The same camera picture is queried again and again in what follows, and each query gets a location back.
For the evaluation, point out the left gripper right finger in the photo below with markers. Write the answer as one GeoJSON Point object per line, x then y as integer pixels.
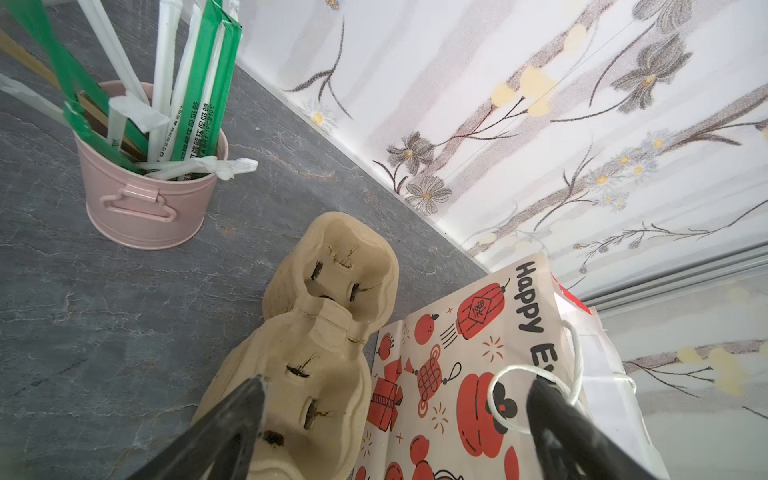
{"type": "Point", "coordinates": [569, 446]}

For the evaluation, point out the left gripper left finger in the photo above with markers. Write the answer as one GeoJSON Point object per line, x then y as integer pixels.
{"type": "Point", "coordinates": [218, 446]}

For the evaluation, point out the red white paper bag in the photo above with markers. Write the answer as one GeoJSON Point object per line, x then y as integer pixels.
{"type": "Point", "coordinates": [451, 381]}

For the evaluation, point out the brown pulp cup carrier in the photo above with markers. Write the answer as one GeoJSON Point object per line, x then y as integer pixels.
{"type": "Point", "coordinates": [335, 289]}

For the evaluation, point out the pink metal bucket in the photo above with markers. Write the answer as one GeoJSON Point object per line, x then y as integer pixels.
{"type": "Point", "coordinates": [141, 212]}

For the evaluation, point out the green and white straws bundle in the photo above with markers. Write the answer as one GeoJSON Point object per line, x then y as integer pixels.
{"type": "Point", "coordinates": [168, 129]}

